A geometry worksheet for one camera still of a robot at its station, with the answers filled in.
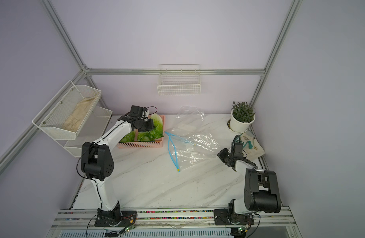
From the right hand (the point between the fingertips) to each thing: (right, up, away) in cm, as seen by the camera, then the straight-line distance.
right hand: (219, 155), depth 95 cm
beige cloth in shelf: (-81, +21, -19) cm, 85 cm away
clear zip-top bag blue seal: (-20, +24, +20) cm, 37 cm away
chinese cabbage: (-41, +16, 0) cm, 43 cm away
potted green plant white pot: (+16, +27, +3) cm, 31 cm away
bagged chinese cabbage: (-48, +12, 0) cm, 50 cm away
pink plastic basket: (-41, +8, +2) cm, 42 cm away
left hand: (-43, +18, +1) cm, 47 cm away
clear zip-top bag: (-21, +4, +4) cm, 22 cm away
